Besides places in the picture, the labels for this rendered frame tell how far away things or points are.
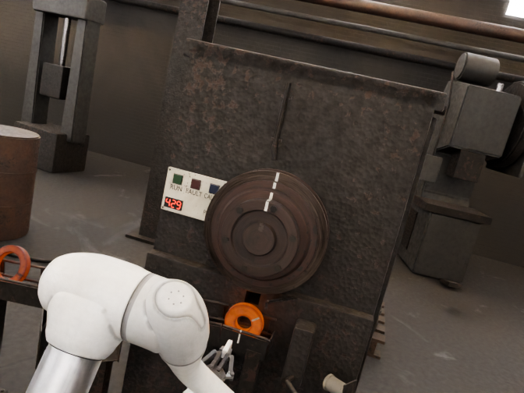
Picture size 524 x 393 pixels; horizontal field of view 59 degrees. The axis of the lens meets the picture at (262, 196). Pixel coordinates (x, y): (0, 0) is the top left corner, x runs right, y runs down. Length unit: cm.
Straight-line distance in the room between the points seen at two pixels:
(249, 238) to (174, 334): 86
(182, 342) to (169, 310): 7
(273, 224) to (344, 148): 41
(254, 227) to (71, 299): 87
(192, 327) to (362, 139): 115
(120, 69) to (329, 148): 732
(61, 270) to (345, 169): 118
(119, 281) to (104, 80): 823
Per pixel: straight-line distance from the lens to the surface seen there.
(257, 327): 187
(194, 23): 455
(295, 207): 165
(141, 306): 85
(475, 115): 580
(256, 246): 164
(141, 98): 867
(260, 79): 184
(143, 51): 872
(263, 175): 169
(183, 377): 107
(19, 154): 422
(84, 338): 90
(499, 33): 732
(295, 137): 181
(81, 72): 689
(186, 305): 82
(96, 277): 89
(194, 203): 192
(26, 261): 230
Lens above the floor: 158
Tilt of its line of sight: 11 degrees down
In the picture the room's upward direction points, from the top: 13 degrees clockwise
